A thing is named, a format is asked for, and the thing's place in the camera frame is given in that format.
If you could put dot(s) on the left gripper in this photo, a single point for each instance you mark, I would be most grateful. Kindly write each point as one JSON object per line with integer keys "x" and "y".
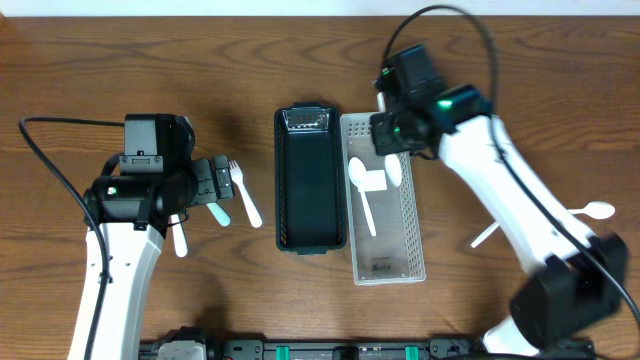
{"x": 204, "y": 181}

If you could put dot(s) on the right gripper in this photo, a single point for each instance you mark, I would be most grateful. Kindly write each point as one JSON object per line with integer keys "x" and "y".
{"x": 380, "y": 144}

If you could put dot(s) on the white spoon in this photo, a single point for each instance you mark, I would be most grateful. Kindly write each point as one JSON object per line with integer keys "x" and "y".
{"x": 393, "y": 167}
{"x": 358, "y": 176}

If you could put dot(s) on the white spoon diagonal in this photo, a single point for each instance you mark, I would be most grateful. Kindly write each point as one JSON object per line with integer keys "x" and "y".
{"x": 484, "y": 235}

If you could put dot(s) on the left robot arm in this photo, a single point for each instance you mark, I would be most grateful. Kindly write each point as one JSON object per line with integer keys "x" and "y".
{"x": 141, "y": 195}

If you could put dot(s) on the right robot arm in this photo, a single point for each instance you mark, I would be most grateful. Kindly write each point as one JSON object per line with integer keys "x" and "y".
{"x": 575, "y": 278}

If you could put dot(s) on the white plastic fork right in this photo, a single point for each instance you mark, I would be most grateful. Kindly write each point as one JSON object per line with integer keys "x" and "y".
{"x": 237, "y": 178}

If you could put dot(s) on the mint green plastic fork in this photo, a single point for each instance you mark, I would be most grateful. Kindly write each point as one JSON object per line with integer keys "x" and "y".
{"x": 221, "y": 216}

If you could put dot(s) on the black plastic basket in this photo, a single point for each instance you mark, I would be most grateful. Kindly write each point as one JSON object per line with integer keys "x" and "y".
{"x": 309, "y": 179}

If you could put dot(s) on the white spoon horizontal far right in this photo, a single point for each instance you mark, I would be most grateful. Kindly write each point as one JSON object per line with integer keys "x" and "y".
{"x": 598, "y": 210}

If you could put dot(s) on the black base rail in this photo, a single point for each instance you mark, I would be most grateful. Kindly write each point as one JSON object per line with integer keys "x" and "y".
{"x": 195, "y": 343}

